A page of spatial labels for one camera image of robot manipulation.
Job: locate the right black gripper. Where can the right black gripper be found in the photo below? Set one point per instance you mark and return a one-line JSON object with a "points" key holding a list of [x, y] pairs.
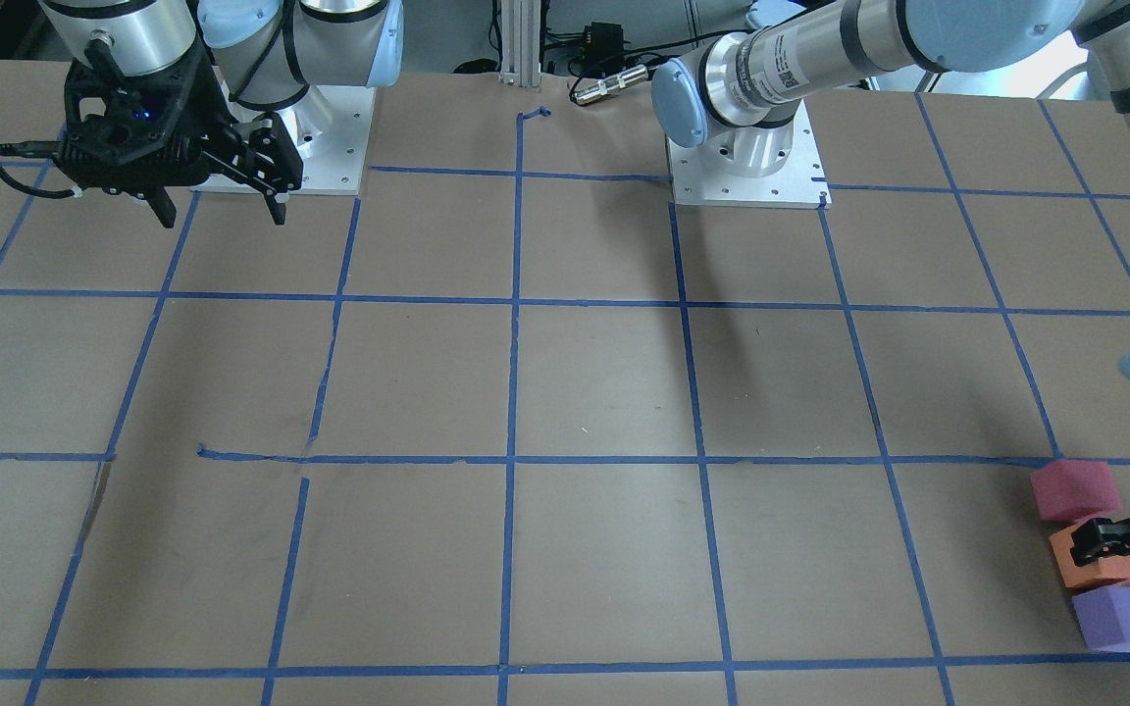
{"points": [[196, 116]]}

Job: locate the orange foam block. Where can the orange foam block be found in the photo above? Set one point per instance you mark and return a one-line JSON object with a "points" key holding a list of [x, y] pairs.
{"points": [[1103, 572]]}

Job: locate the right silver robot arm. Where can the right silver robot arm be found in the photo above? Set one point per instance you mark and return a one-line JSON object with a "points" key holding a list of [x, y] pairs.
{"points": [[270, 97]]}

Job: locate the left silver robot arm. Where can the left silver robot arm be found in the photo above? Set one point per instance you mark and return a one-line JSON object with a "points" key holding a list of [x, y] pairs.
{"points": [[970, 268]]}

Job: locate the purple foam block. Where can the purple foam block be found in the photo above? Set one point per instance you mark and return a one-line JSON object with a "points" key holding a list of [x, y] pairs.
{"points": [[1104, 618]]}

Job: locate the pink foam block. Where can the pink foam block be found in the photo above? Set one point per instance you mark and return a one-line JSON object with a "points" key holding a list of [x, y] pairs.
{"points": [[1071, 491]]}

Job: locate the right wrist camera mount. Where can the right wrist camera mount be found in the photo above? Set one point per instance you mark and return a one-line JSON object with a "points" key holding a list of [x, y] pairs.
{"points": [[138, 134]]}

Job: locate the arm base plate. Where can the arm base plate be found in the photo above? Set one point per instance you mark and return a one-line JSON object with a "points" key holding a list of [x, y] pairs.
{"points": [[753, 166], [331, 126]]}

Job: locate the aluminium frame post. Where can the aluminium frame post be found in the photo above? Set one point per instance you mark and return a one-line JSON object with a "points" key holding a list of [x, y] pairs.
{"points": [[520, 31]]}

